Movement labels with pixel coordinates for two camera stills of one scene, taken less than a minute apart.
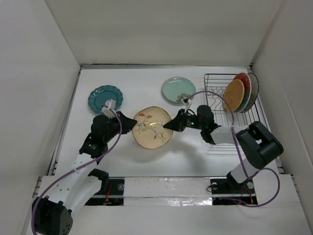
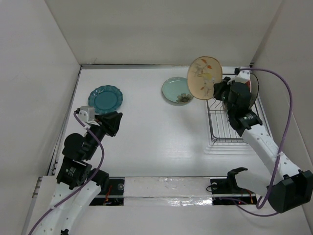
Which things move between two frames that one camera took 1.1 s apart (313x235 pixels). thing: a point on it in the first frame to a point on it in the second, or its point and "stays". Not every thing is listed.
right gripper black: [177, 123] to [218, 87]
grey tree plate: [255, 86] stays
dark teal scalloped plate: [99, 96] stays
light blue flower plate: [175, 88] stays
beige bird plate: [149, 132] to [203, 73]
